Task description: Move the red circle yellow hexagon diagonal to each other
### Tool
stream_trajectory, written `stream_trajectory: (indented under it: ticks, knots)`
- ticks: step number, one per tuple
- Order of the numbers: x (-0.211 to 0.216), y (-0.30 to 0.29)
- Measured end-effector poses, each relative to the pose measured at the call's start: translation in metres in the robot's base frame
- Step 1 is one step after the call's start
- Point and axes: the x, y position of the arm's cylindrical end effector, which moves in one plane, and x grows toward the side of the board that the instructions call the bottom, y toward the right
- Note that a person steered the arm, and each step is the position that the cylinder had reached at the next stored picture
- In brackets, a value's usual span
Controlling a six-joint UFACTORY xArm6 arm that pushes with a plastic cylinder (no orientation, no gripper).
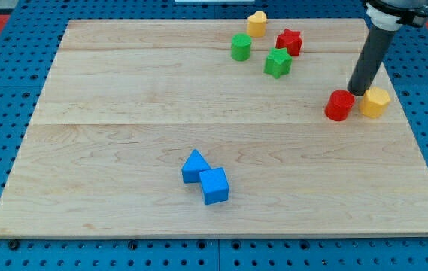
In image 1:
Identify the red cylinder block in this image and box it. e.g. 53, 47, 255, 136
324, 90, 355, 121

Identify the yellow hexagon block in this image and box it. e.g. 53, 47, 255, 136
359, 87, 391, 118

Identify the blue triangle block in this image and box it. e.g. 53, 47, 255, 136
181, 149, 211, 184

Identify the blue cube block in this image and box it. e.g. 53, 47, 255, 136
199, 167, 229, 205

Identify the wooden board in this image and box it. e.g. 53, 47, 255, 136
0, 19, 428, 239

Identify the green cylinder block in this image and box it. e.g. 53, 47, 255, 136
231, 33, 252, 62

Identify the green star block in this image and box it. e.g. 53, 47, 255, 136
263, 47, 292, 79

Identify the yellow heart block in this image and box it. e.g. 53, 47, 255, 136
246, 11, 267, 38

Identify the red star block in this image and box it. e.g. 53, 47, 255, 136
275, 29, 303, 57

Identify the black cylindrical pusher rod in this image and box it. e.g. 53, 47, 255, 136
348, 25, 396, 96

